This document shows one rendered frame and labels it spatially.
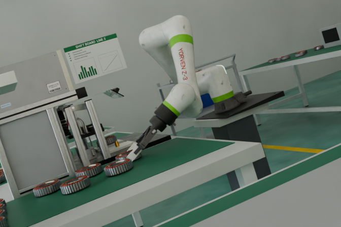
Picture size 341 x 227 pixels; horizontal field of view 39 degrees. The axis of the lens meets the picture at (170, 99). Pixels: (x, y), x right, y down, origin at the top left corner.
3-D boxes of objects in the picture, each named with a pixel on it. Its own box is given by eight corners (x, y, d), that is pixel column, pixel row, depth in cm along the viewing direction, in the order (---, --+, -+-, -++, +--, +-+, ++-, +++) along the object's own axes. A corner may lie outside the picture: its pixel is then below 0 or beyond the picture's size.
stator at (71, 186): (64, 191, 184) (60, 182, 184) (91, 181, 186) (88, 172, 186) (61, 197, 173) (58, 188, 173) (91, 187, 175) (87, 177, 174)
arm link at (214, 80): (212, 101, 274) (200, 70, 272) (237, 92, 267) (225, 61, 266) (205, 106, 262) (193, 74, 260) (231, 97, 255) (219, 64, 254)
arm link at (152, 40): (184, 88, 281) (135, 27, 247) (209, 80, 274) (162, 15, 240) (184, 106, 272) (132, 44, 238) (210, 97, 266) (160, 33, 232)
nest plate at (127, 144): (128, 142, 251) (127, 140, 251) (135, 144, 237) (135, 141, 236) (101, 152, 246) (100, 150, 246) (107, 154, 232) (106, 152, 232)
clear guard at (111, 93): (114, 98, 283) (111, 88, 283) (124, 96, 260) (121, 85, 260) (61, 116, 272) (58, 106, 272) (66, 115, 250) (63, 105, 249)
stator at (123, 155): (141, 154, 211) (138, 146, 211) (143, 158, 200) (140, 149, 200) (116, 162, 210) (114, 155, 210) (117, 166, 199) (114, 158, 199)
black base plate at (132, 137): (136, 135, 290) (135, 131, 290) (171, 139, 230) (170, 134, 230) (61, 163, 275) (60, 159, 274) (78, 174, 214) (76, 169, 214)
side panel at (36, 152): (75, 175, 215) (52, 107, 213) (76, 176, 212) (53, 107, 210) (13, 198, 206) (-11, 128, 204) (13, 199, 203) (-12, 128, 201)
